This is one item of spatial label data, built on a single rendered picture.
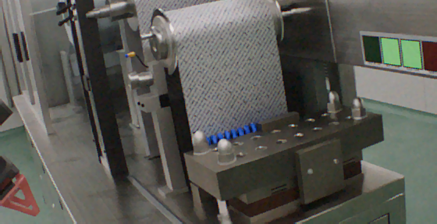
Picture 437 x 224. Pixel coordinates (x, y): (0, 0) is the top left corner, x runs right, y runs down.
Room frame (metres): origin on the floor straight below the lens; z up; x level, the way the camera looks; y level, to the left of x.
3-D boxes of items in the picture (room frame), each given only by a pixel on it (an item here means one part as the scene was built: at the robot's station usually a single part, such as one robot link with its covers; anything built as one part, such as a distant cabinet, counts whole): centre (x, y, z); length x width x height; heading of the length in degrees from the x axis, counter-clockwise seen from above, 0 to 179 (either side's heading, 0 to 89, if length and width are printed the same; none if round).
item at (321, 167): (1.06, -0.17, 0.96); 0.10 x 0.03 x 0.11; 113
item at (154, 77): (1.25, 0.16, 1.05); 0.06 x 0.05 x 0.31; 113
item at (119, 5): (1.46, 0.22, 1.33); 0.06 x 0.06 x 0.06; 23
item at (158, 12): (1.24, 0.11, 1.25); 0.15 x 0.01 x 0.15; 23
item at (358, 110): (1.16, -0.28, 1.05); 0.04 x 0.04 x 0.04
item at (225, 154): (1.03, 0.01, 1.05); 0.04 x 0.04 x 0.04
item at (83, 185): (2.12, 0.44, 0.88); 2.52 x 0.66 x 0.04; 23
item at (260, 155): (1.14, -0.12, 1.00); 0.40 x 0.16 x 0.06; 113
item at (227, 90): (1.23, -0.03, 1.11); 0.23 x 0.01 x 0.18; 113
